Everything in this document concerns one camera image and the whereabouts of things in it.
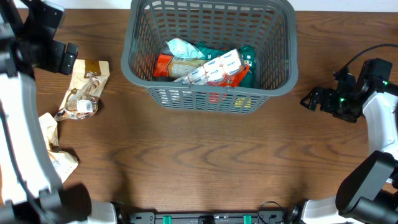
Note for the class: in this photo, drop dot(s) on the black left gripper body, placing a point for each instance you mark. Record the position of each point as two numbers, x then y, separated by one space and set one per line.
50 56

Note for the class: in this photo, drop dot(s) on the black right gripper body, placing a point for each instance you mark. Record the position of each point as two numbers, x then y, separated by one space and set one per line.
325 101

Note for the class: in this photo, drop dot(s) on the brown cookie snack pouch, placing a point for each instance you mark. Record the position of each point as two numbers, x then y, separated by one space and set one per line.
88 80

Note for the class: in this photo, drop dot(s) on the green Nescafe coffee bag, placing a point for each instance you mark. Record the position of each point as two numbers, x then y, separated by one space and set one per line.
247 78

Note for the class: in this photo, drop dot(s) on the Kleenex tissue multipack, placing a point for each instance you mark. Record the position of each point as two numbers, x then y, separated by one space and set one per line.
216 71

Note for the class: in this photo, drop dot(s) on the orange cracker packet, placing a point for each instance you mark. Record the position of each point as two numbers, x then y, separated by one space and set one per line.
169 68

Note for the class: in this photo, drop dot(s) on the small pale green sachet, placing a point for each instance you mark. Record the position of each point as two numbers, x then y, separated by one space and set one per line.
183 49

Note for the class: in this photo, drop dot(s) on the cream paper snack pouch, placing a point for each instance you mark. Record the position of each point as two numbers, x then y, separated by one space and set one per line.
63 162

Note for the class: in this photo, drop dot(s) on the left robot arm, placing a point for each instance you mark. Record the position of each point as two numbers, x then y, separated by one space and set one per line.
32 191

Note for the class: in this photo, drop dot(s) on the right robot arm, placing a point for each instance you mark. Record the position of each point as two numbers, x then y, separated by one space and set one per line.
361 197

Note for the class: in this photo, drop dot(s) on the grey plastic slotted basket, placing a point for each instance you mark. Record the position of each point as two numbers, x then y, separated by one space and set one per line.
268 26

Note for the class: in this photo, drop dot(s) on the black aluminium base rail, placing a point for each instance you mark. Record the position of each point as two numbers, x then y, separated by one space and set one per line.
262 217

